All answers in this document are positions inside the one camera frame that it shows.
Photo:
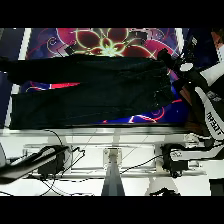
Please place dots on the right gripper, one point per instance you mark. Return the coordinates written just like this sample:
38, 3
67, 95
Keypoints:
164, 56

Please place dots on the black pants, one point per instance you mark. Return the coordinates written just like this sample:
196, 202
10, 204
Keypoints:
100, 90

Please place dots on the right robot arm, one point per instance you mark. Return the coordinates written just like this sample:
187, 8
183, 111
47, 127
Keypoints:
213, 115

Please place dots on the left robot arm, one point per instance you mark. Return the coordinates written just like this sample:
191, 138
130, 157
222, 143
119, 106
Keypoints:
28, 162

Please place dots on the silver frame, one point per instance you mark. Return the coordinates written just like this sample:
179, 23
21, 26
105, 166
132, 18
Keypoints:
113, 156

